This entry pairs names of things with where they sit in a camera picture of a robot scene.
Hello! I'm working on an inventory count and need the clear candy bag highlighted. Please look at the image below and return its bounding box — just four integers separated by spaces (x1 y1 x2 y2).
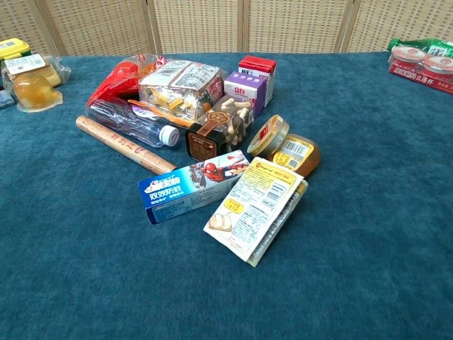
138 59 227 123

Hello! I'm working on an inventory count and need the red plastic snack bag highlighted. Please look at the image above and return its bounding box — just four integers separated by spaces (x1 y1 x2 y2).
86 53 168 108

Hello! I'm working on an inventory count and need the green snack packet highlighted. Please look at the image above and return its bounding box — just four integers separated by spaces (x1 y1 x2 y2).
387 37 453 60

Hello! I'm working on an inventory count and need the blue toothpaste box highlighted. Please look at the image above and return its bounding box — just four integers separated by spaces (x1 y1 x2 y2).
137 149 251 226

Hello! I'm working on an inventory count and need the yellow and white flat packet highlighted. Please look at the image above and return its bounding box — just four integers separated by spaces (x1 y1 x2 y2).
202 156 309 268

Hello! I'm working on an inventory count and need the round tin with gold rim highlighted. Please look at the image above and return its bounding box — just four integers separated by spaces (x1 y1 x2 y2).
246 114 290 159

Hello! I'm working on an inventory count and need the amber jelly cup with label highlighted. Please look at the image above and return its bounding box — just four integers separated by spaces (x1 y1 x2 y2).
266 133 322 178

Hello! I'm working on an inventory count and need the purple carton box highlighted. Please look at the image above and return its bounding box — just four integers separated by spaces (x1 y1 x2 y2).
223 71 267 119

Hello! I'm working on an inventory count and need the orange plastic strip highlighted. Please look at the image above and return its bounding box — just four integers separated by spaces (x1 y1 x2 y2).
127 98 194 129

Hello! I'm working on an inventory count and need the red and white carton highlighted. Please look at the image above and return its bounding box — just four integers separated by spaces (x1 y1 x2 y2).
238 55 277 107

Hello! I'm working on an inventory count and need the clear plastic water bottle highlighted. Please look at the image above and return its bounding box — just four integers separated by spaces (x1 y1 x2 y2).
86 98 180 149

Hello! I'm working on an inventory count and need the wooden rolling pin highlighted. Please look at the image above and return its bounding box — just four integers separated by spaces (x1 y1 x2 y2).
75 115 178 175

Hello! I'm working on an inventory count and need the woven folding screen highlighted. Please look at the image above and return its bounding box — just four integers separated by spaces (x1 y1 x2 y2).
0 0 453 57

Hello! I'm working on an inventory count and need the blue table cloth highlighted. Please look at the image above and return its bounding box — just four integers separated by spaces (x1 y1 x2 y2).
0 51 453 340

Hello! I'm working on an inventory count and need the yellow jelly cup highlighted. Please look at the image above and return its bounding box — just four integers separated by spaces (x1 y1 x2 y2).
13 72 64 113

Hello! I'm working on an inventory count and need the wrapped cake with white label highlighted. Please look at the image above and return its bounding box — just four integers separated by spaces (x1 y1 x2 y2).
1 52 71 94

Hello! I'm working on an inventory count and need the red triple cup pack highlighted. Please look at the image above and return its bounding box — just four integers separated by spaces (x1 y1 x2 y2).
388 45 453 96

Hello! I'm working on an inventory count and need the small blue grey packet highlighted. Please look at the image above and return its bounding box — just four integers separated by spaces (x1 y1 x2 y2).
0 89 16 110

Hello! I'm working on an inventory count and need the yellow and green box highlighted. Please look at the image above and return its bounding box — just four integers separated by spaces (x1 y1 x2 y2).
0 38 33 61

